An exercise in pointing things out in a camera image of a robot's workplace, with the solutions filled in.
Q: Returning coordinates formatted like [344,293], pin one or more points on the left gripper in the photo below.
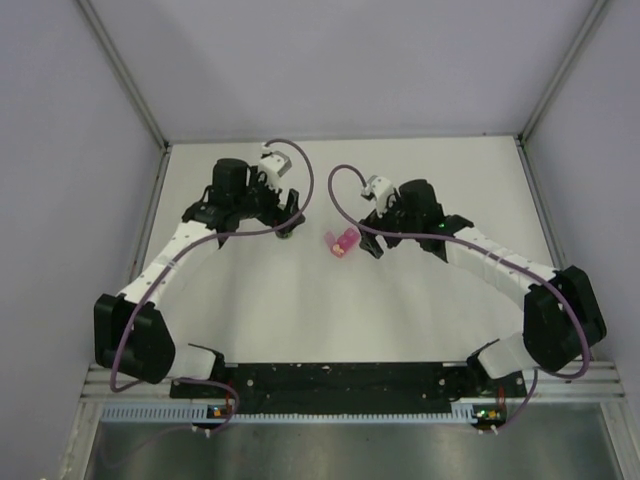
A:
[275,215]

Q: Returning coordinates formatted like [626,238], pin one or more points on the grey cable duct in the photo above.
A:
[206,414]

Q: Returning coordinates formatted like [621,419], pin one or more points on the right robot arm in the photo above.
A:
[561,315]

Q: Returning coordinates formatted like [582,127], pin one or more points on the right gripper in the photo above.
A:
[377,222]

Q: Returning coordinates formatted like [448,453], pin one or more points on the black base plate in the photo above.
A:
[360,388]

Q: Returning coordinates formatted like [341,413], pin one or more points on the green bottle cap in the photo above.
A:
[285,235]

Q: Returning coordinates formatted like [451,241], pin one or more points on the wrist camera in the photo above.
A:
[272,166]
[381,192]

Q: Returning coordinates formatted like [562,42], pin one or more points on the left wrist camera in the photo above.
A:
[272,166]

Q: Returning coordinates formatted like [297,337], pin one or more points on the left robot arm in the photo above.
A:
[138,331]

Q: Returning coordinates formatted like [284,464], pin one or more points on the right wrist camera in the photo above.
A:
[381,192]

